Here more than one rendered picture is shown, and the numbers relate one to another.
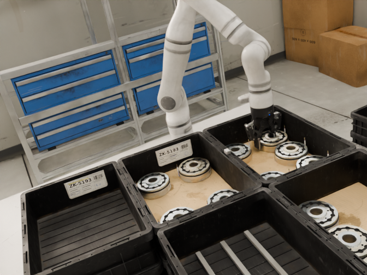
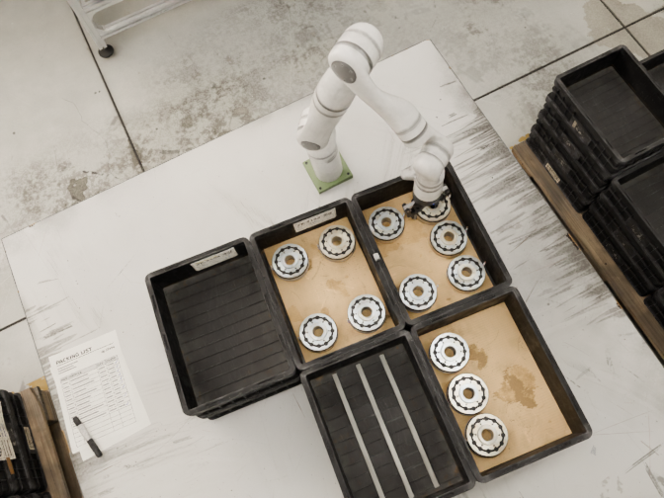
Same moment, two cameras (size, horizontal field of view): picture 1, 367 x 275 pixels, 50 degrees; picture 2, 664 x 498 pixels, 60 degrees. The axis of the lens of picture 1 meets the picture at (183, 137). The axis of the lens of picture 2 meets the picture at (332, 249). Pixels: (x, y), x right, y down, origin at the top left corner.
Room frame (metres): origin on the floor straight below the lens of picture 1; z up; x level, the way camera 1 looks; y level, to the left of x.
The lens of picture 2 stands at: (0.52, -0.06, 2.38)
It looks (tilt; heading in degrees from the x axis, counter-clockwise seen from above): 70 degrees down; 6
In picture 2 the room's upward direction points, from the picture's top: 11 degrees counter-clockwise
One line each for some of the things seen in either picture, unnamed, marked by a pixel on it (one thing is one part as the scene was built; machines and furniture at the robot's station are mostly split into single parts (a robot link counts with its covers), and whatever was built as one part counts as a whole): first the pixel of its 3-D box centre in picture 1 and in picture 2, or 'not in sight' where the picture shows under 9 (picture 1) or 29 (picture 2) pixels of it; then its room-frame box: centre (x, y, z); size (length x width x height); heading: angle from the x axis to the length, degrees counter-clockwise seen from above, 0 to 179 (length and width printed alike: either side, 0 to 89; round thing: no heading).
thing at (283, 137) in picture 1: (272, 137); (432, 205); (1.18, -0.30, 0.86); 0.10 x 0.10 x 0.01
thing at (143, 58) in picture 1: (172, 68); not in sight; (3.05, -0.02, 0.60); 0.72 x 0.03 x 0.56; 112
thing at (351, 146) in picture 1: (271, 141); (428, 239); (1.05, -0.26, 0.92); 0.40 x 0.30 x 0.02; 17
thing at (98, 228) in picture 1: (85, 227); (222, 326); (0.88, 0.31, 0.87); 0.40 x 0.30 x 0.11; 17
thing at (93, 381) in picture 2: not in sight; (95, 392); (0.76, 0.73, 0.70); 0.33 x 0.23 x 0.01; 22
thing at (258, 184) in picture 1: (182, 174); (324, 281); (0.97, 0.02, 0.92); 0.40 x 0.30 x 0.02; 17
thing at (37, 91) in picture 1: (75, 100); not in sight; (2.75, 0.71, 0.60); 0.72 x 0.03 x 0.56; 112
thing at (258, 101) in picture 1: (256, 93); (425, 177); (1.19, -0.26, 1.03); 0.11 x 0.09 x 0.06; 22
